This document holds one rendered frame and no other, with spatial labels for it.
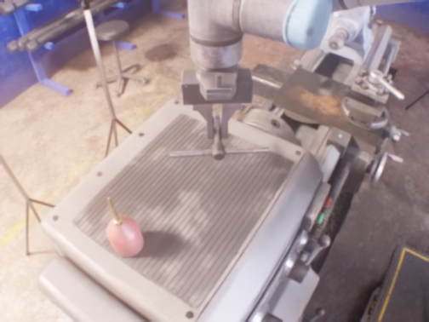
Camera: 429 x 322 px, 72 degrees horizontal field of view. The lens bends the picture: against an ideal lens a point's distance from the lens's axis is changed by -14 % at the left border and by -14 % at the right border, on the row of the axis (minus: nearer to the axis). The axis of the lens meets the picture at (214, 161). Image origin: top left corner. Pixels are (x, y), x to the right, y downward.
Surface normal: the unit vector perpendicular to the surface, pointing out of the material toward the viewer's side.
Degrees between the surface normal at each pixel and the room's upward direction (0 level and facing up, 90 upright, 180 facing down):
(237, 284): 45
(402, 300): 0
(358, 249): 0
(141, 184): 0
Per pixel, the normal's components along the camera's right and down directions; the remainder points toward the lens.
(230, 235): -0.01, -0.67
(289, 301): 0.43, -0.36
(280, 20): -0.48, 0.48
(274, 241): 0.58, -0.19
